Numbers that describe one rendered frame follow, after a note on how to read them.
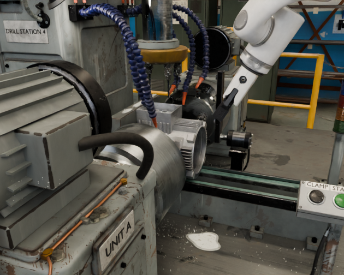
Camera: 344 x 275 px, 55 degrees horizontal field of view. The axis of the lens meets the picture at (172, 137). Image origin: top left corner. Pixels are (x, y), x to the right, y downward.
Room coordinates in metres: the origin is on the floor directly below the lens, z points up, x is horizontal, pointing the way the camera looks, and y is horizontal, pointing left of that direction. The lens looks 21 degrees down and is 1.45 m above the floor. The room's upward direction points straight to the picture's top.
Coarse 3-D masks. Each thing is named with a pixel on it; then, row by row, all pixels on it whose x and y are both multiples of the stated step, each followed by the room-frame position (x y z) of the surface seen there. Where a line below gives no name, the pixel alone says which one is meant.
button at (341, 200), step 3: (336, 195) 0.60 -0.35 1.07; (339, 195) 0.60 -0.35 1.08; (342, 195) 0.60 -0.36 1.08; (336, 198) 0.60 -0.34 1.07; (339, 198) 0.60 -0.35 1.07; (342, 198) 0.60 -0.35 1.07; (336, 201) 0.59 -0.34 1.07; (339, 201) 0.59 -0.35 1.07; (342, 201) 0.59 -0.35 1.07; (336, 204) 0.59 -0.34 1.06; (339, 204) 0.59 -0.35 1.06; (342, 204) 0.59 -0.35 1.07; (342, 207) 0.58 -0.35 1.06
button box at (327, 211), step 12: (300, 192) 0.63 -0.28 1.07; (324, 192) 0.62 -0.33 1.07; (336, 192) 0.61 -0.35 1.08; (300, 204) 0.61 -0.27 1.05; (312, 204) 0.60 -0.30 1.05; (324, 204) 0.60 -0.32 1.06; (300, 216) 0.62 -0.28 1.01; (312, 216) 0.60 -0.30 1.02; (324, 216) 0.59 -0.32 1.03; (336, 216) 0.58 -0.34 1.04
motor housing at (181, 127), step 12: (180, 120) 1.01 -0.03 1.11; (192, 120) 1.01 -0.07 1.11; (180, 132) 0.97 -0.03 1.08; (192, 132) 0.96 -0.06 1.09; (204, 132) 1.05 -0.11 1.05; (192, 144) 0.93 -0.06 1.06; (204, 144) 1.06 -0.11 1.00; (192, 156) 0.91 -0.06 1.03; (204, 156) 1.04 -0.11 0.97; (192, 168) 0.92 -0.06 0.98
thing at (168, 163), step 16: (128, 128) 0.78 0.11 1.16; (144, 128) 0.79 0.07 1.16; (128, 144) 0.69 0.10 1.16; (160, 144) 0.74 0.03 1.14; (112, 160) 0.63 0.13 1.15; (128, 160) 0.64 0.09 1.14; (160, 160) 0.69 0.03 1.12; (176, 160) 0.74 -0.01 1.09; (160, 176) 0.65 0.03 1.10; (176, 176) 0.71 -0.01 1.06; (160, 192) 0.63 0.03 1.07; (176, 192) 0.71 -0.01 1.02; (160, 208) 0.63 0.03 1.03
